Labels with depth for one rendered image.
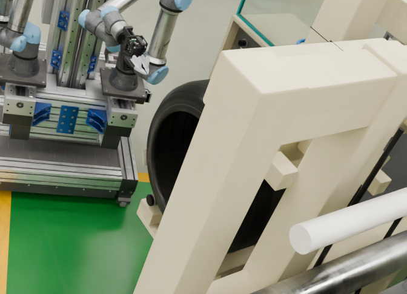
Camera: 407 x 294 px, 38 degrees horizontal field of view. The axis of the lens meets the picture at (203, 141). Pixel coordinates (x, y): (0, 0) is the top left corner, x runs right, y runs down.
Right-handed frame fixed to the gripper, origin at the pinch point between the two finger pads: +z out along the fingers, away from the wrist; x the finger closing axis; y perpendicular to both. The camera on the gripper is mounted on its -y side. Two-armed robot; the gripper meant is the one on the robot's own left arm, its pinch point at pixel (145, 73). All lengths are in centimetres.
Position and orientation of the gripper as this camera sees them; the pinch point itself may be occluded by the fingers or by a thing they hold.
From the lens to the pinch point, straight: 230.9
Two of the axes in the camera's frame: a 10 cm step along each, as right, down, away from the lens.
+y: 3.6, -6.7, -6.5
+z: 4.9, 7.3, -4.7
